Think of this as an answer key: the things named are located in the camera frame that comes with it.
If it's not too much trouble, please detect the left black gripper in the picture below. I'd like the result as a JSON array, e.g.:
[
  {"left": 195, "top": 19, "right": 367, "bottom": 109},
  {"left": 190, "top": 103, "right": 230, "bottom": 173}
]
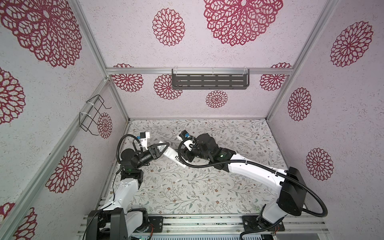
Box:
[{"left": 135, "top": 142, "right": 169, "bottom": 170}]

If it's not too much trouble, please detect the white remote control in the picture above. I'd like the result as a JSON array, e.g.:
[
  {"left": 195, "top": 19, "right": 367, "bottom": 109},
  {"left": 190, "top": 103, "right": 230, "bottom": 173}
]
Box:
[{"left": 159, "top": 141, "right": 187, "bottom": 169}]

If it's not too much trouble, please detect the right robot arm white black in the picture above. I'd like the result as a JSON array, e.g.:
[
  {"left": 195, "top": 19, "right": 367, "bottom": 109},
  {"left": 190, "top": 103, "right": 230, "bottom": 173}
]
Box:
[{"left": 178, "top": 131, "right": 307, "bottom": 230}]

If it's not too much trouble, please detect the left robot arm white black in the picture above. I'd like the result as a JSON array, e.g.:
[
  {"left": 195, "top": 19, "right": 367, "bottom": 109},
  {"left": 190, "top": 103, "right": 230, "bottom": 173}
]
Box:
[{"left": 82, "top": 142, "right": 170, "bottom": 240}]

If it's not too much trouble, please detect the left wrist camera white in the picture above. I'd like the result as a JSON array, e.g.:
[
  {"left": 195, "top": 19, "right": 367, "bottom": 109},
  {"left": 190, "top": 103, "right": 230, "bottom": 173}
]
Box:
[{"left": 137, "top": 132, "right": 151, "bottom": 150}]

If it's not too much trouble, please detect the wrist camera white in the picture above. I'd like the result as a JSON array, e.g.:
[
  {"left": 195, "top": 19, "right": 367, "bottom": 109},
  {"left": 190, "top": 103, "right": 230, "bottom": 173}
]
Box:
[
  {"left": 177, "top": 130, "right": 195, "bottom": 151},
  {"left": 137, "top": 132, "right": 151, "bottom": 150}
]

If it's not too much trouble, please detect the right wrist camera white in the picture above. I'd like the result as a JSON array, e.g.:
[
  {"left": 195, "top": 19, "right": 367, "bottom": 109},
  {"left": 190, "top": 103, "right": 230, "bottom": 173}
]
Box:
[{"left": 177, "top": 130, "right": 195, "bottom": 151}]

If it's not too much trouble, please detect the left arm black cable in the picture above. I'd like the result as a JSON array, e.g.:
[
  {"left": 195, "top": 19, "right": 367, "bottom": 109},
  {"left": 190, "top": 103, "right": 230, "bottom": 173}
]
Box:
[{"left": 116, "top": 134, "right": 143, "bottom": 164}]

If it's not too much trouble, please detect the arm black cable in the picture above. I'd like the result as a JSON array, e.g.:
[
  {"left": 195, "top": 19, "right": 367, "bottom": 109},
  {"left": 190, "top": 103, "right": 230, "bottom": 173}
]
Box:
[
  {"left": 177, "top": 139, "right": 328, "bottom": 240},
  {"left": 116, "top": 134, "right": 143, "bottom": 164}
]

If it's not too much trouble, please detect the dark grey wall shelf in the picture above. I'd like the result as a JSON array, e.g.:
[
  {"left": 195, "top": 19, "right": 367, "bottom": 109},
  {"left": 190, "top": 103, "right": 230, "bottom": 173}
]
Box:
[{"left": 171, "top": 69, "right": 250, "bottom": 90}]

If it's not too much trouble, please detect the black wire wall basket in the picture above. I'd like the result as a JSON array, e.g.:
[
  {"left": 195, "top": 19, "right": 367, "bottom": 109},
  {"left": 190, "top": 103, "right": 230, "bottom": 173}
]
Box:
[{"left": 78, "top": 95, "right": 113, "bottom": 139}]

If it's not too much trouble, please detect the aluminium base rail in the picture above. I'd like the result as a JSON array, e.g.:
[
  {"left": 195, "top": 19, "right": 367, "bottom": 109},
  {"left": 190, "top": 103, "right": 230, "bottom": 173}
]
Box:
[{"left": 77, "top": 213, "right": 329, "bottom": 236}]

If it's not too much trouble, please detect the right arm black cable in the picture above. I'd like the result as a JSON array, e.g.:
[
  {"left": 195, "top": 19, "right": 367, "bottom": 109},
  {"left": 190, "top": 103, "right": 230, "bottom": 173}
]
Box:
[{"left": 177, "top": 139, "right": 328, "bottom": 240}]

